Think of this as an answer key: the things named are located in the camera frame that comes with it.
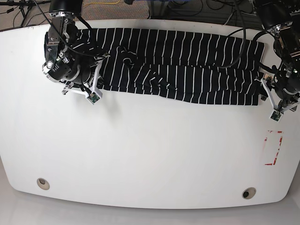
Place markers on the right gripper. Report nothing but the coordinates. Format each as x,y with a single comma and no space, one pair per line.
58,69

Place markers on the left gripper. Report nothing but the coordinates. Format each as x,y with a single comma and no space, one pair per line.
286,85

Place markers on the black white striped T-shirt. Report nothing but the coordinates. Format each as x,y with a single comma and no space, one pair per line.
192,67

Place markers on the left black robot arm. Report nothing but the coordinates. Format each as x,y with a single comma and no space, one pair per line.
276,18

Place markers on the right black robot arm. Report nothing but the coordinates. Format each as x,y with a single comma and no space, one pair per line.
71,49

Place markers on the red tape rectangle marking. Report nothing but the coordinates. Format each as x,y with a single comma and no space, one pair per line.
271,148

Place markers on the black tripod stand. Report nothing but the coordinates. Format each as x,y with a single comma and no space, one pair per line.
22,9

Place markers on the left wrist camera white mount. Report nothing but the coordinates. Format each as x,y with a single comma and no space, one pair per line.
278,109

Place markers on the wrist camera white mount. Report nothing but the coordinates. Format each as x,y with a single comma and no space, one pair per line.
278,109
86,83

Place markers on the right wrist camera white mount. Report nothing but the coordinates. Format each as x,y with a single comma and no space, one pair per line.
86,83

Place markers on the right table cable grommet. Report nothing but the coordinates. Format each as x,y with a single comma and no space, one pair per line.
249,193

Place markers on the table cable grommet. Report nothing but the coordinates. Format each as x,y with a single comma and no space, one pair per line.
43,184
249,193

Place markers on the left table cable grommet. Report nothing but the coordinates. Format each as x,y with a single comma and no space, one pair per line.
43,184

